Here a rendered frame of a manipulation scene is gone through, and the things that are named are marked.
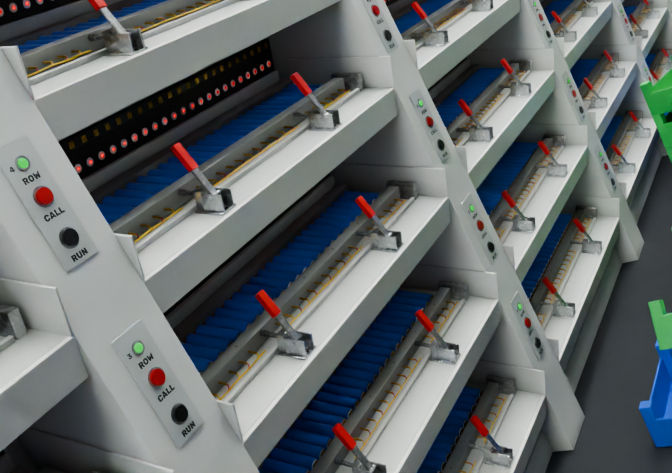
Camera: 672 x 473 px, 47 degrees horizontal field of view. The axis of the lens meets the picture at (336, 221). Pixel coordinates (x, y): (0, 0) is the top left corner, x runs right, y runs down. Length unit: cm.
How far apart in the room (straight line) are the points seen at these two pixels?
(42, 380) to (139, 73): 34
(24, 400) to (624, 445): 104
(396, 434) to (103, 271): 50
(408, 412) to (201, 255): 42
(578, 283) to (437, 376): 63
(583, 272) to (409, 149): 64
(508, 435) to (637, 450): 22
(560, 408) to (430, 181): 48
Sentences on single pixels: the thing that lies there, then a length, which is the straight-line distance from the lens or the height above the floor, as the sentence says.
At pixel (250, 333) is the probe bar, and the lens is 96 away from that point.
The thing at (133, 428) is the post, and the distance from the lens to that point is 76.
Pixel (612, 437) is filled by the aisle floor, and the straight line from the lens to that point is 150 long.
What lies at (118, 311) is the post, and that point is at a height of 71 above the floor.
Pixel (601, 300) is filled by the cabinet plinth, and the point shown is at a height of 2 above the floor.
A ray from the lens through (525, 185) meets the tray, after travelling 172.
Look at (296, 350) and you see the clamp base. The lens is 94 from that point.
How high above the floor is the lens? 85
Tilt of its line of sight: 13 degrees down
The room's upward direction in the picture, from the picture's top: 28 degrees counter-clockwise
